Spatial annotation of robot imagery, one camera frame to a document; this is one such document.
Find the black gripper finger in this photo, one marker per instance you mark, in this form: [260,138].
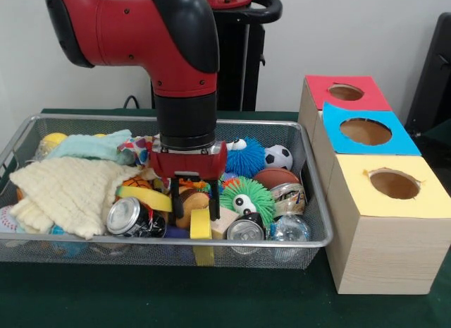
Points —
[177,197]
[214,189]

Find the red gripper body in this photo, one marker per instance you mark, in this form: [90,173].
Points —
[189,166]

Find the green spiky ball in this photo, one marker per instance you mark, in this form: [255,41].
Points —
[246,201]

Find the blue spiky ball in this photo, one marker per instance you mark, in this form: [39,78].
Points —
[246,157]

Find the colourful patterned cloth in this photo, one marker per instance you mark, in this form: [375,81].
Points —
[144,148]

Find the mint green waffle cloth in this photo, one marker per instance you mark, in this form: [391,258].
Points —
[99,148]

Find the cream yellow waffle cloth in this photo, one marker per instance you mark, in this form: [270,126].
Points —
[70,194]

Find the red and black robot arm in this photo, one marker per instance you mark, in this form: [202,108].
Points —
[155,39]

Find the wooden box with three holes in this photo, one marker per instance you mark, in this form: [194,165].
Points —
[387,250]

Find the yellow plastic block toy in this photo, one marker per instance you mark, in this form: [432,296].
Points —
[201,226]

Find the small orange basketball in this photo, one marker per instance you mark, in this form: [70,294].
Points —
[137,183]

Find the silver metal can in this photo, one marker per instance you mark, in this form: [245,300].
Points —
[134,219]

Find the brown toy football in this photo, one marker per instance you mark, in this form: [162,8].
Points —
[276,178]

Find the small black white soccer ball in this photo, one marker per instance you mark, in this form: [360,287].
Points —
[279,156]

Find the dark green table cloth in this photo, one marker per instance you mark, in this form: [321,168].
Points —
[176,300]

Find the yellow ball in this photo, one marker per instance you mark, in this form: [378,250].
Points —
[53,140]

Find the black chair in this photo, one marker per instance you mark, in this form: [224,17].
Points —
[433,74]

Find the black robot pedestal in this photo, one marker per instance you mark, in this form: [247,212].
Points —
[239,60]

